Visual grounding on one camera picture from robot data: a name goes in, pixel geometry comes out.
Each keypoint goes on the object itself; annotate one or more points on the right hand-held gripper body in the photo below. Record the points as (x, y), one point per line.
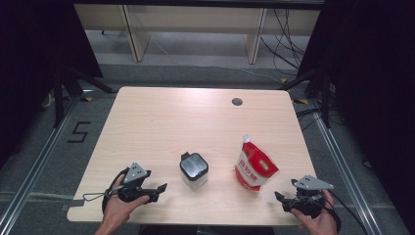
(310, 183)

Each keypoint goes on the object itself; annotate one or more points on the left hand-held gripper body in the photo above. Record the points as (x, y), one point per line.
(135, 173)

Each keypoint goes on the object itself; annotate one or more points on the clear jar with black lid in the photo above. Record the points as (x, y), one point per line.
(194, 168)

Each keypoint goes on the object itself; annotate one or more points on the red and white spout pouch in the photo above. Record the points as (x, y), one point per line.
(254, 166)

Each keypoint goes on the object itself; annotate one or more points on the person's left hand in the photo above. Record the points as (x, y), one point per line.
(117, 209)

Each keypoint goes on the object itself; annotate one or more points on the person's right hand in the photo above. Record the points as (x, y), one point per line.
(321, 223)

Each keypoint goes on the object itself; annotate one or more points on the yellow black floor tape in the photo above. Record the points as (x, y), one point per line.
(86, 98)
(300, 101)
(284, 80)

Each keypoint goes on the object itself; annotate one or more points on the black metal stand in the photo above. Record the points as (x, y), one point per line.
(60, 98)
(323, 94)

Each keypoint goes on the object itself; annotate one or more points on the black curtain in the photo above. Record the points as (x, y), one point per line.
(32, 65)
(375, 81)

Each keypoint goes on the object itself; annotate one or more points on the aluminium floor rail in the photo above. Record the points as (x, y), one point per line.
(345, 169)
(36, 166)

